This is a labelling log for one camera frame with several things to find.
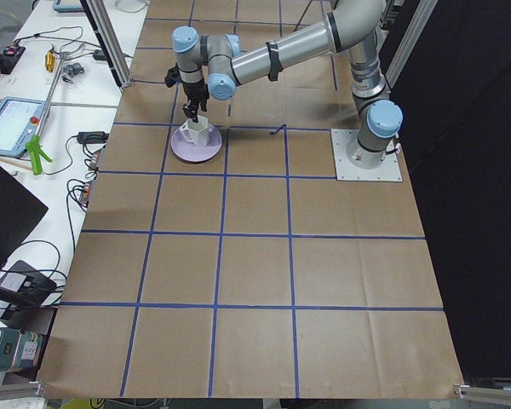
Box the brown paper table cover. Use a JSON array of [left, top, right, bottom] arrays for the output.
[[38, 1, 462, 399]]

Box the green handled grabber tool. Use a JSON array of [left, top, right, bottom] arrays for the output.
[[26, 52, 67, 176]]

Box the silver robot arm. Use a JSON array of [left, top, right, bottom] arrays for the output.
[[164, 1, 399, 154]]

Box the lavender round plate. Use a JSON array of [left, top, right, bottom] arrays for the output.
[[171, 125, 222, 163]]

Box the teach pendant tablet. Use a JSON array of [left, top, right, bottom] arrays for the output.
[[0, 96, 44, 158]]

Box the white faceted cup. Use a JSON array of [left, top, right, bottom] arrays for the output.
[[179, 115, 210, 147]]

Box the black monitor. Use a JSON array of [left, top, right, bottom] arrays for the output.
[[0, 166, 48, 267]]

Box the aluminium frame post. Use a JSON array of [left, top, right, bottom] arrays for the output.
[[80, 0, 132, 89]]

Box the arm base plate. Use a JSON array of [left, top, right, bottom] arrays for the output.
[[330, 129, 402, 182]]

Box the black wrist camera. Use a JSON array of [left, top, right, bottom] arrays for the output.
[[164, 66, 181, 88]]

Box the yellow tool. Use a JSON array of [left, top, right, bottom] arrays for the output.
[[44, 50, 55, 72]]

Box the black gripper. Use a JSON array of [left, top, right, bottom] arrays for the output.
[[182, 81, 210, 123]]

